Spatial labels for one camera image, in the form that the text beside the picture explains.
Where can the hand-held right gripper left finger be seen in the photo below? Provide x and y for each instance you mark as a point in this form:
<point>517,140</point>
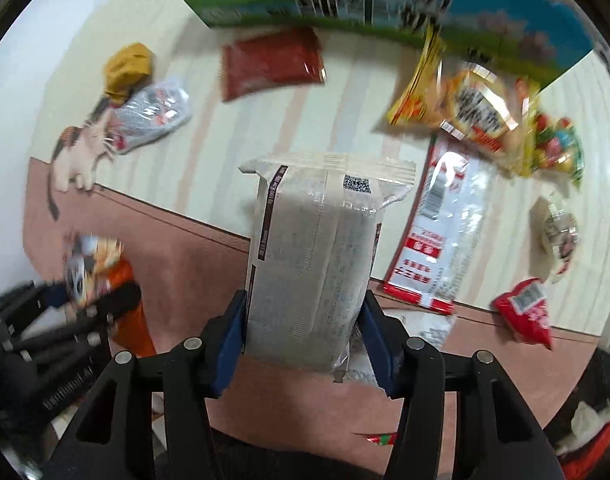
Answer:
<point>232,345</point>

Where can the bright yellow snack packet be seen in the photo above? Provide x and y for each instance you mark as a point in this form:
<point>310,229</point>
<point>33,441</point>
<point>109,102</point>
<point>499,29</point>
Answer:
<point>475,105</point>

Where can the striped cat print tablecloth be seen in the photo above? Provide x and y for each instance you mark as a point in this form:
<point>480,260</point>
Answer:
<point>210,135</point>

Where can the silver snack packet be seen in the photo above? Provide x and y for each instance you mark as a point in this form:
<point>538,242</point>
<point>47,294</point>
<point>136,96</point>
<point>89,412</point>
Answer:
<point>152,110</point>

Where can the orange snack packet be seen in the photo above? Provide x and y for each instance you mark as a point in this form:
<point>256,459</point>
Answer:
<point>130,325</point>

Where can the colourful candy balls packet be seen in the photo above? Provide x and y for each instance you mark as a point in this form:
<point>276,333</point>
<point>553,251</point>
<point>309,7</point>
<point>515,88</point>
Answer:
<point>555,147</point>

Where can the white snack packet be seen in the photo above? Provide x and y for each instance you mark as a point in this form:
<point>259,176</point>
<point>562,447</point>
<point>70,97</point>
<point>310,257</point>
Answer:
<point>310,260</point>

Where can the red triangular snack packet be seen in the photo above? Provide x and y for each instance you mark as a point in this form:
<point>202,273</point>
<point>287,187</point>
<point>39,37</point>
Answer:
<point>525,310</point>

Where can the dark red snack packet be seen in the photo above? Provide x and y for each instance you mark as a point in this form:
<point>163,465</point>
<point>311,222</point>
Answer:
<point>270,62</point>

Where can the red green wrapper scrap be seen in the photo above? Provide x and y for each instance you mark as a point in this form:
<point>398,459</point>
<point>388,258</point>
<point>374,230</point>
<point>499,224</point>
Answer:
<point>382,438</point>

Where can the white and red cloth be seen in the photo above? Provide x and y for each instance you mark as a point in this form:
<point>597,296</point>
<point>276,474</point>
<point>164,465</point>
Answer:
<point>587,422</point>

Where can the long white red packet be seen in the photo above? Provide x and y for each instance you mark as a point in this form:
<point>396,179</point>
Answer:
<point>445,230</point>

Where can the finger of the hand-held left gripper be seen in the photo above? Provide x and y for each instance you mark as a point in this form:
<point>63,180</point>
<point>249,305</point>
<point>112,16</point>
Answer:
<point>60,337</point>
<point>115,305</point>

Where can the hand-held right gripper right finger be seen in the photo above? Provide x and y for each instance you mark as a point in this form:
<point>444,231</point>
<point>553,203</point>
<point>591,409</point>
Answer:
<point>377,345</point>

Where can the mustard yellow snack packet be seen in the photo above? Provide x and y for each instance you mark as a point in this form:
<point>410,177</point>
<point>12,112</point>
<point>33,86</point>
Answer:
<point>127,67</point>

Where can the small clear snack packet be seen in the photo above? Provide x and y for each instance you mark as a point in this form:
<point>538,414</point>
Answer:
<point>560,235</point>

